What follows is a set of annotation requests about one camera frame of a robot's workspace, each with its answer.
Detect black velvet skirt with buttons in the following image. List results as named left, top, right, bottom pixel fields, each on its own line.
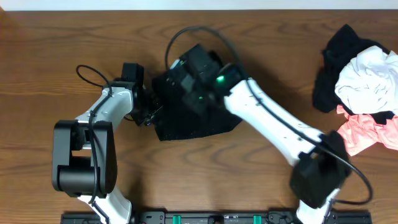
left=151, top=70, right=243, bottom=142

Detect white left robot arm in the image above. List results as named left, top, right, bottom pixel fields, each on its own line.
left=52, top=79, right=148, bottom=223

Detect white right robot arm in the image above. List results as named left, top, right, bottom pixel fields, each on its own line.
left=167, top=58, right=351, bottom=223

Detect dark green garment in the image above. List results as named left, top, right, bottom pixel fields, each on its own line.
left=312, top=24, right=391, bottom=116

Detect white garment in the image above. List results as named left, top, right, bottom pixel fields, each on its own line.
left=335, top=46, right=397, bottom=114

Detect pink garment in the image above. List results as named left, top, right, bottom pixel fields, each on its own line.
left=336, top=105, right=397, bottom=156

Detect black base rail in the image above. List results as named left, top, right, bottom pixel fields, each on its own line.
left=60, top=210, right=373, bottom=224

